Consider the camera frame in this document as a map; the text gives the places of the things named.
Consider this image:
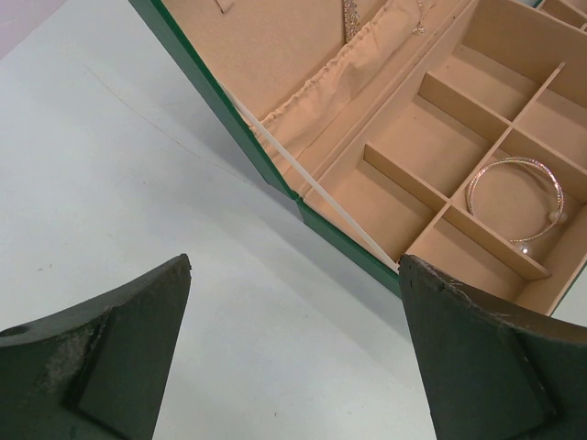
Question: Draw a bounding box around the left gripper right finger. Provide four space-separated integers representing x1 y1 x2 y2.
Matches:
399 255 586 439

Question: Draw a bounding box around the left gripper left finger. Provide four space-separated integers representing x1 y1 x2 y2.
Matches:
1 254 191 439

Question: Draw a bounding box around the silver bracelet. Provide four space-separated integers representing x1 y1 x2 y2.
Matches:
464 157 570 254

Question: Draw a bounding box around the green jewelry box beige lining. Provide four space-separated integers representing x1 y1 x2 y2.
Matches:
133 1 586 315

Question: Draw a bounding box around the silver crystal necklace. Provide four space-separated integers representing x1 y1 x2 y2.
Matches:
341 0 430 45

